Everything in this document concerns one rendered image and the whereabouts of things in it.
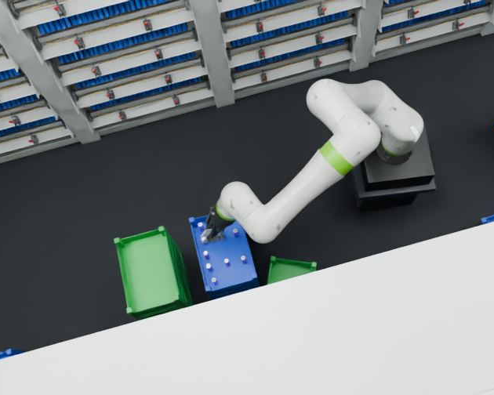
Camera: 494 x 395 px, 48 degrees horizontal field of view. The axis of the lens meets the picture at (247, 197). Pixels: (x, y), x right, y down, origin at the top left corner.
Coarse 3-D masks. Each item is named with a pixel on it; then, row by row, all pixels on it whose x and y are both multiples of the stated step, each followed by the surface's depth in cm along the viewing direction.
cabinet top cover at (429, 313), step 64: (384, 256) 74; (448, 256) 74; (192, 320) 73; (256, 320) 73; (320, 320) 72; (384, 320) 72; (448, 320) 71; (0, 384) 72; (64, 384) 72; (128, 384) 71; (192, 384) 71; (256, 384) 70; (320, 384) 70; (384, 384) 69; (448, 384) 68
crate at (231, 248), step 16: (192, 224) 218; (240, 224) 222; (224, 240) 220; (240, 240) 219; (224, 256) 218; (240, 256) 217; (208, 272) 216; (224, 272) 215; (240, 272) 215; (208, 288) 206; (224, 288) 210
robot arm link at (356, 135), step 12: (348, 120) 166; (360, 120) 166; (372, 120) 168; (336, 132) 169; (348, 132) 166; (360, 132) 164; (372, 132) 165; (336, 144) 167; (348, 144) 166; (360, 144) 165; (372, 144) 166; (324, 156) 169; (336, 156) 167; (348, 156) 166; (360, 156) 167; (336, 168) 168; (348, 168) 169
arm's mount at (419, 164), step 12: (420, 144) 221; (372, 156) 221; (420, 156) 219; (372, 168) 220; (384, 168) 219; (396, 168) 219; (408, 168) 218; (420, 168) 218; (432, 168) 218; (372, 180) 218; (384, 180) 218; (396, 180) 218; (408, 180) 220; (420, 180) 221
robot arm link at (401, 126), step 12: (384, 108) 200; (396, 108) 199; (408, 108) 200; (384, 120) 200; (396, 120) 198; (408, 120) 197; (420, 120) 198; (384, 132) 203; (396, 132) 198; (408, 132) 197; (420, 132) 198; (384, 144) 211; (396, 144) 203; (408, 144) 202
